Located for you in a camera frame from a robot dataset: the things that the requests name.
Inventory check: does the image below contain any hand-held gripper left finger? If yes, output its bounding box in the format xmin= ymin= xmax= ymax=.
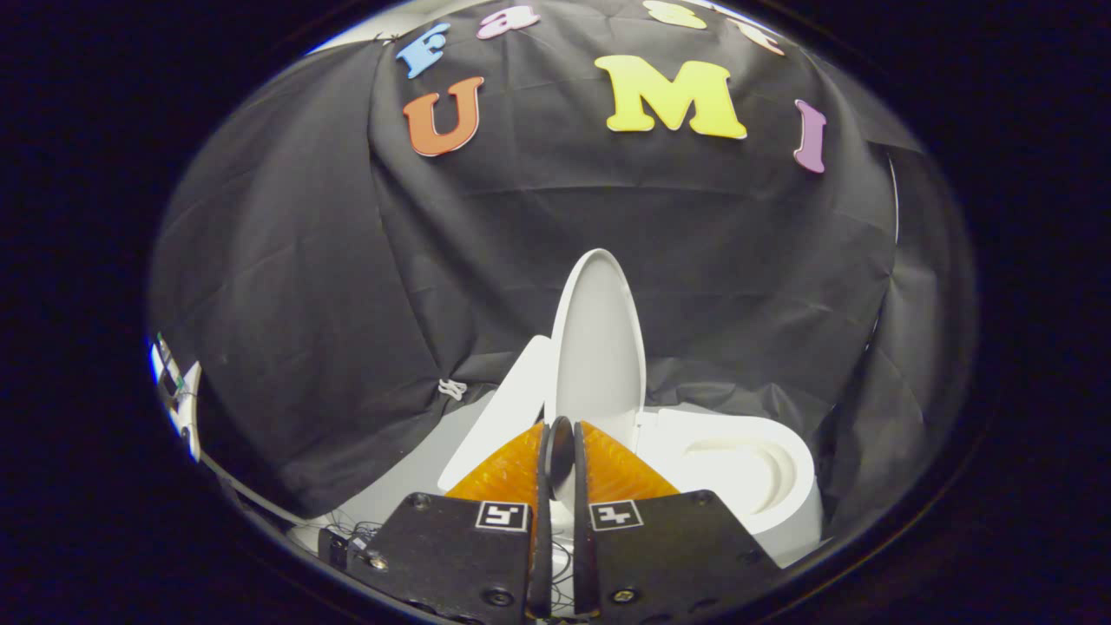
xmin=345 ymin=419 xmax=558 ymax=622

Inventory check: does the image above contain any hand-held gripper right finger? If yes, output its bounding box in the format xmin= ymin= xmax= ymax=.
xmin=571 ymin=420 xmax=779 ymax=622

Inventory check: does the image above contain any white toilet lid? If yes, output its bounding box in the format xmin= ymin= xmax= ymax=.
xmin=542 ymin=248 xmax=648 ymax=513

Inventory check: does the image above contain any black backdrop cloth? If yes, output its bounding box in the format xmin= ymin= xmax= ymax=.
xmin=148 ymin=0 xmax=980 ymax=535

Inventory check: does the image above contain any white rack with clutter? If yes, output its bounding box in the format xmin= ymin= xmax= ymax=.
xmin=150 ymin=332 xmax=203 ymax=463

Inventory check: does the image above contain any black cable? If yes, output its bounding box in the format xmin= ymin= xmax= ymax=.
xmin=323 ymin=512 xmax=387 ymax=543

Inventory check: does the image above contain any small black device with cables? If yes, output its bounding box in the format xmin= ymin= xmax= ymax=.
xmin=318 ymin=527 xmax=372 ymax=571

